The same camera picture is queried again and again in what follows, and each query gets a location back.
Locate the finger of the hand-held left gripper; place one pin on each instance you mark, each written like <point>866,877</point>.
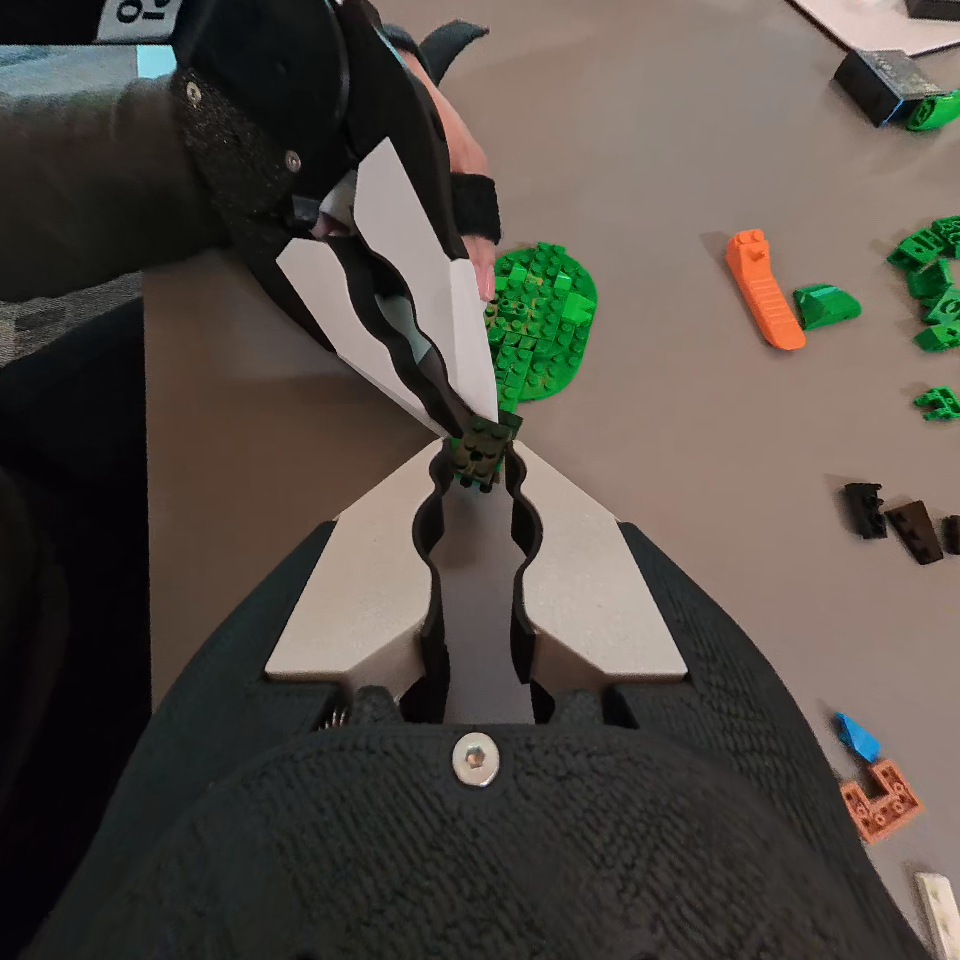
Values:
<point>420,247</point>
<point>337,300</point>

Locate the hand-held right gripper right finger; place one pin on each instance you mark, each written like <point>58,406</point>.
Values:
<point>600,600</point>

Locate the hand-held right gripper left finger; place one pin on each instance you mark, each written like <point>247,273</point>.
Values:
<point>360,600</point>

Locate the green brick model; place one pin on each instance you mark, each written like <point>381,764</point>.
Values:
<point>547,330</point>

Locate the green plate with black pins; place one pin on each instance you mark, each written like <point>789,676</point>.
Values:
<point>459,461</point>

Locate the dark green square plate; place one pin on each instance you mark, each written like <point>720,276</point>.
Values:
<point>487,442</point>

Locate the person's left forearm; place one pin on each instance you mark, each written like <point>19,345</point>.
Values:
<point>97,187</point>

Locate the person's left hand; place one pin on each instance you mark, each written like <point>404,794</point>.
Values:
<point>469,154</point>

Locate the blue slope brick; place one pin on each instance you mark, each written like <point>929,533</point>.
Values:
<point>859,739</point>

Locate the dark brown wedge plate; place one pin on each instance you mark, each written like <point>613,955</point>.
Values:
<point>916,532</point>

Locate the orange brick separator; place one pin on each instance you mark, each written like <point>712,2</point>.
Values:
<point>765,292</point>

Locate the small black pin brick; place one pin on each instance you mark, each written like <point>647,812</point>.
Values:
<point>952,534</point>

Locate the green curved slope brick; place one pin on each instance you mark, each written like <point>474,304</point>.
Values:
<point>825,307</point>

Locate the scattered small green bricks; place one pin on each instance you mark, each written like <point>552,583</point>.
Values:
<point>926,285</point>

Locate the white plate brick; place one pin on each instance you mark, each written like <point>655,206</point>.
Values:
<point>941,915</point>

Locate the black box with blue edge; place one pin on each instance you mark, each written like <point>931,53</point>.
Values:
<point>877,79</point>

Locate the wooden booklet stand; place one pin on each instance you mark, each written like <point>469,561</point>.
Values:
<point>862,19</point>

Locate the green round brick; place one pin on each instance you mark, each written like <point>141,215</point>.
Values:
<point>937,112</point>

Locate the flat black box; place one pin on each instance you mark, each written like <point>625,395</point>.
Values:
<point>934,9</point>

